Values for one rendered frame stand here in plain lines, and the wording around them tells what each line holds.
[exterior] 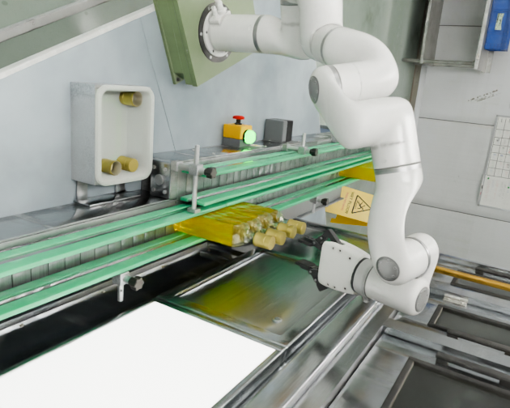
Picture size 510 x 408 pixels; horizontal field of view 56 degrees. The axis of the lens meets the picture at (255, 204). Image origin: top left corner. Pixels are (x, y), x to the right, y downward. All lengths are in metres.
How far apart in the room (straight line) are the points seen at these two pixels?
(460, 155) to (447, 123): 0.46
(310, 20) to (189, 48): 0.36
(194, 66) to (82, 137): 0.37
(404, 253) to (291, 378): 0.29
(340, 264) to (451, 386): 0.32
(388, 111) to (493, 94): 6.06
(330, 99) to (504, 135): 6.07
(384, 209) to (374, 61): 0.30
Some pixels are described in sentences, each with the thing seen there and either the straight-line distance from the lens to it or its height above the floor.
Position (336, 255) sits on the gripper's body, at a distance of 1.03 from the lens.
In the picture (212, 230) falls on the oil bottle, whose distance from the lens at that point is 1.20.
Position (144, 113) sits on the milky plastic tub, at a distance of 1.22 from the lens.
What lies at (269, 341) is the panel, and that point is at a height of 1.28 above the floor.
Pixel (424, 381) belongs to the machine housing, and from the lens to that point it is 1.06.
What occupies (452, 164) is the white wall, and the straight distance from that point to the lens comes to 7.02.
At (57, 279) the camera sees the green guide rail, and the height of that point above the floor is 0.91.
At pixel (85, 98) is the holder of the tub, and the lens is 1.12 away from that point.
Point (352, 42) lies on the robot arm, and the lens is 1.01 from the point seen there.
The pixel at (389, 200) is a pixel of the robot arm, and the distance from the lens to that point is 0.88.
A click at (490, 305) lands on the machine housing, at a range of 1.46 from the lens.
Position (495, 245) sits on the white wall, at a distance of 7.15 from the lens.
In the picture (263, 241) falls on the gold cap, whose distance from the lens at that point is 1.14.
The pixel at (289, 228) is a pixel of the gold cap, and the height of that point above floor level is 1.15.
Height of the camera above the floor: 1.66
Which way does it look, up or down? 29 degrees down
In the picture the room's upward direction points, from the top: 103 degrees clockwise
